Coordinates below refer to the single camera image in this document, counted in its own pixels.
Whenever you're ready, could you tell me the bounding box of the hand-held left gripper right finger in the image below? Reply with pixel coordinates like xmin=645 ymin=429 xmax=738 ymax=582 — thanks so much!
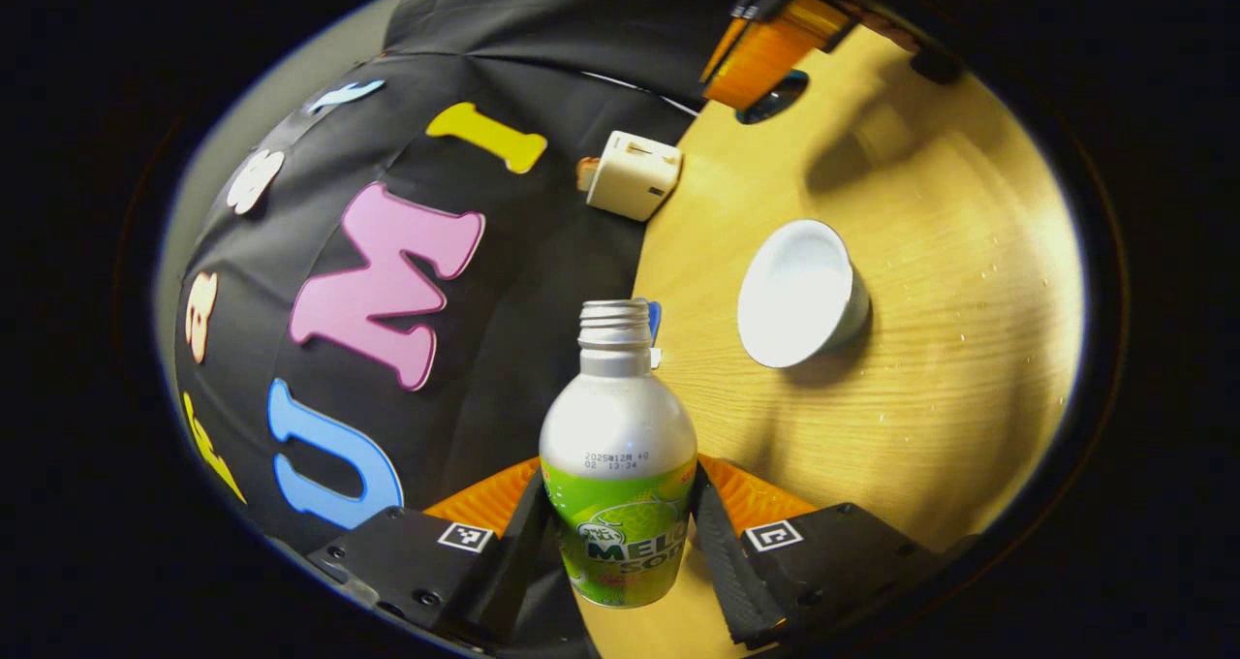
xmin=683 ymin=454 xmax=946 ymax=652

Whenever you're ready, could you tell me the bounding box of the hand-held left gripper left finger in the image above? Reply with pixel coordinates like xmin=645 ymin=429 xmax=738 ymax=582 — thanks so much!
xmin=305 ymin=457 xmax=563 ymax=655

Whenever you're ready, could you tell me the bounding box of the teal teacup lid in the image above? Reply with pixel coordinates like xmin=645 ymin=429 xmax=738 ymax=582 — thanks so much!
xmin=734 ymin=70 xmax=811 ymax=125

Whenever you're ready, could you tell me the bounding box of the green label water bottle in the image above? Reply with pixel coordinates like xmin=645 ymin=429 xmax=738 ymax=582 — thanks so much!
xmin=539 ymin=298 xmax=698 ymax=610

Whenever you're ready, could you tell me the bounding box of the teal teacup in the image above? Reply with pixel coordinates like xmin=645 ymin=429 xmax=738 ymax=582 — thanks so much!
xmin=736 ymin=218 xmax=871 ymax=369

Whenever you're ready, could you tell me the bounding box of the white toaster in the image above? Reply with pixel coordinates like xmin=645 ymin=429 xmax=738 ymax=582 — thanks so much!
xmin=587 ymin=130 xmax=684 ymax=222

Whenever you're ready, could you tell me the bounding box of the blue towel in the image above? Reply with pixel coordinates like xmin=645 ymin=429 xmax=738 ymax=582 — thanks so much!
xmin=635 ymin=298 xmax=664 ymax=369

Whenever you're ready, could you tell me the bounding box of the black backdrop cloth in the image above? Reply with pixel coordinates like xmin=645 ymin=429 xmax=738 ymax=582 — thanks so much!
xmin=155 ymin=0 xmax=776 ymax=563

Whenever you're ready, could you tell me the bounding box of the thin white cable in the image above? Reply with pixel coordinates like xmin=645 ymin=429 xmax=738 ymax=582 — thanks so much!
xmin=579 ymin=68 xmax=700 ymax=117

